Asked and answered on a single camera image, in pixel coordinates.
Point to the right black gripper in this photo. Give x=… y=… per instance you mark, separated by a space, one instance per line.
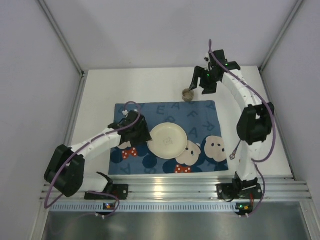
x=204 y=81

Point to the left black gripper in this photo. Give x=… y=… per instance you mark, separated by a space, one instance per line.
x=141 y=133

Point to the small beige cup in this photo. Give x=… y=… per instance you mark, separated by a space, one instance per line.
x=188 y=95

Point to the cream round plate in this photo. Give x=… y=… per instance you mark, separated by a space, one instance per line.
x=169 y=141

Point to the blue cartoon placemat cloth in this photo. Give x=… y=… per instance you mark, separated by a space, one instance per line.
x=204 y=153

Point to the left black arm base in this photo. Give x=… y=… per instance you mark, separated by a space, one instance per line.
x=110 y=189

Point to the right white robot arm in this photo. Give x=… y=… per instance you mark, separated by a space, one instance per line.
x=256 y=122

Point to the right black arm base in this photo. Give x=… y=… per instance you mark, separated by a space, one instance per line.
x=239 y=190

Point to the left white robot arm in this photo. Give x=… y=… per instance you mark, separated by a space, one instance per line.
x=66 y=170

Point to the iridescent purple fork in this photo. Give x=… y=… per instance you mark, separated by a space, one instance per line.
x=233 y=154

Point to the perforated cable duct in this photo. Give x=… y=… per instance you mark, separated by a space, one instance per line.
x=133 y=207

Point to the right frame post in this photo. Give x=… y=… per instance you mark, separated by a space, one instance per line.
x=293 y=13

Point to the frame post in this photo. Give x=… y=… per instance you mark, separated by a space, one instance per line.
x=293 y=13
x=60 y=35

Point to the left frame post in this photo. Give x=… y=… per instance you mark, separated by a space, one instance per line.
x=60 y=35

